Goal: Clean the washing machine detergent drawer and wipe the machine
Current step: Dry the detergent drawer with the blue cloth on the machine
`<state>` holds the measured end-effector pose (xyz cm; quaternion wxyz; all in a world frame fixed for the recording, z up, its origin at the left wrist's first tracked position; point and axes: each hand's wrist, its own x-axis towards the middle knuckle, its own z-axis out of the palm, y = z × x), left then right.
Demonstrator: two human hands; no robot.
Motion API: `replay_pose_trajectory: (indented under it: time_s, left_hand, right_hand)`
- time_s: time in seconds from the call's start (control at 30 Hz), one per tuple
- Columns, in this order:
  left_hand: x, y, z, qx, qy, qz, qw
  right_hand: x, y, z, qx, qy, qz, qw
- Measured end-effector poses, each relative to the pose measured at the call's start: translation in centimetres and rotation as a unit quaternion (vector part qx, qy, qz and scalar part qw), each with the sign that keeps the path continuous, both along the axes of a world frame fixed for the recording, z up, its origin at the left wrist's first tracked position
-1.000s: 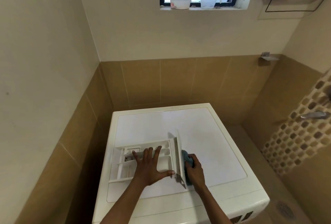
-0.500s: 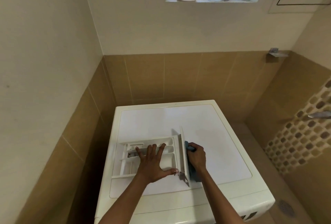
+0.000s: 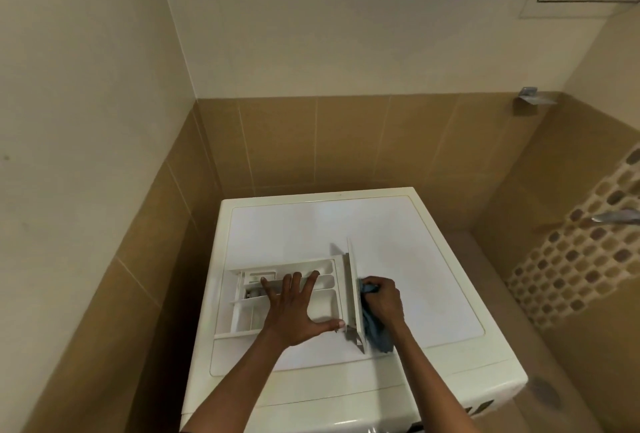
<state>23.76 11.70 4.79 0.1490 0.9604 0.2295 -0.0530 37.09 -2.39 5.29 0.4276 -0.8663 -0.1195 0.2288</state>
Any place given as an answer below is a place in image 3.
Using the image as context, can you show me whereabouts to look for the person's left hand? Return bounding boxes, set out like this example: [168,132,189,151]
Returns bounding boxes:
[259,270,346,348]

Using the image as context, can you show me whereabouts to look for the person's right hand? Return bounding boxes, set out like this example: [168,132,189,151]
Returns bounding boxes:
[359,276,406,334]

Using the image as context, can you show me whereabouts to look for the blue cloth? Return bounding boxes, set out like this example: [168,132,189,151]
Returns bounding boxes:
[359,283,396,354]

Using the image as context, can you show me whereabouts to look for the white detergent drawer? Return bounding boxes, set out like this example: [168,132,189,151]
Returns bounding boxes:
[213,236,371,354]

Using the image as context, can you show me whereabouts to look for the white washing machine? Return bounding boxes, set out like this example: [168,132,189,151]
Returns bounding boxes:
[179,187,529,433]

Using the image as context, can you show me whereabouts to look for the person's left forearm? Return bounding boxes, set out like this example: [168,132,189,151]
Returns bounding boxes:
[181,330,291,433]

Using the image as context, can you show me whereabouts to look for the person's right forearm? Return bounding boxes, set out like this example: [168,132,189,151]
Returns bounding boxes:
[389,320,483,433]

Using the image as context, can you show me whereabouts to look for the black display panel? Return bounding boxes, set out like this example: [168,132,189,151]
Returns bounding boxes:
[465,400,496,418]

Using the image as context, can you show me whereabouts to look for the round metal floor drain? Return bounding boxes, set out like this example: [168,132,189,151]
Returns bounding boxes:
[527,376,563,411]

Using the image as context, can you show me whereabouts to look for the chrome wall tap lever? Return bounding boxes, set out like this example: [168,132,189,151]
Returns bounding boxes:
[591,208,640,226]

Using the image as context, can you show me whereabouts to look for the grey wall shelf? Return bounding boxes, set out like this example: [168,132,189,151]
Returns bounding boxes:
[515,86,557,107]

